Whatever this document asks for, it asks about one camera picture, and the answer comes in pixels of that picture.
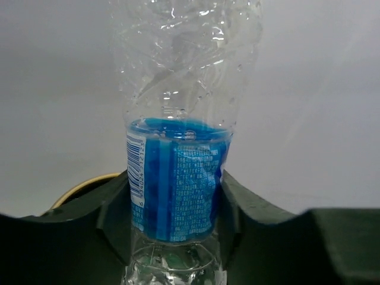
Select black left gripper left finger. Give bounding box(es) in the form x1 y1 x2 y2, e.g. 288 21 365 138
1 172 131 284

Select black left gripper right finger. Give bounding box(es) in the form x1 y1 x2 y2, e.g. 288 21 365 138
219 172 379 284

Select clear bottle blue label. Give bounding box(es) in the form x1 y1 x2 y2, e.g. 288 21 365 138
109 1 262 284

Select dark blue gold-rimmed bin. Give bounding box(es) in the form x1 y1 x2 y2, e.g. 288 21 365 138
42 173 120 216

